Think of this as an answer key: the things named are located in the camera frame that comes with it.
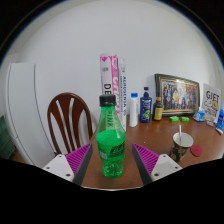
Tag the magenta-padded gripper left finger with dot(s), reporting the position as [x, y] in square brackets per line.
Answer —
[78, 158]

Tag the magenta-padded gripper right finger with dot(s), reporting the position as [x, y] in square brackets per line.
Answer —
[146, 158]

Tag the green plastic drink bottle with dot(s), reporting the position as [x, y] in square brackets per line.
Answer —
[110, 143]

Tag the patterned paper cup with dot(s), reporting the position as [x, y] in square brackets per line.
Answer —
[178, 151]

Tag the white spoon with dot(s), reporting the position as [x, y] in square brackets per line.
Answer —
[180, 133]

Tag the amber bottle yellow label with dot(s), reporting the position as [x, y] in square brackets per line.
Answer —
[158, 111]

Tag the white lotion bottle blue cap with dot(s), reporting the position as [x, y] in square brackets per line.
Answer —
[133, 111]

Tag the brown wooden chair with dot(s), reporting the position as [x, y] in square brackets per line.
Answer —
[53, 116]

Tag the dark blue pump bottle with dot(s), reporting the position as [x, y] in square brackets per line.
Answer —
[145, 108]

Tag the flat round red coaster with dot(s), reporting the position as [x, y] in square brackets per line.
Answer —
[196, 150]

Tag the blue white tissue pack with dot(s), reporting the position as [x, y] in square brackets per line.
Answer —
[200, 116]

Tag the framed group photo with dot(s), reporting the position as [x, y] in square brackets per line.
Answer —
[178, 95]

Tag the white cabinet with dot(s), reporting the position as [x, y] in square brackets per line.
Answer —
[21, 110]

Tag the white shuttlecock tube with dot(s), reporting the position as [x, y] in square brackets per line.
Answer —
[122, 86]

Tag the blue detergent bottle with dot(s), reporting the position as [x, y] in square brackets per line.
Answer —
[220, 120]

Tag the pink shuttlecock tube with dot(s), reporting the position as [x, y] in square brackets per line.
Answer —
[108, 75]

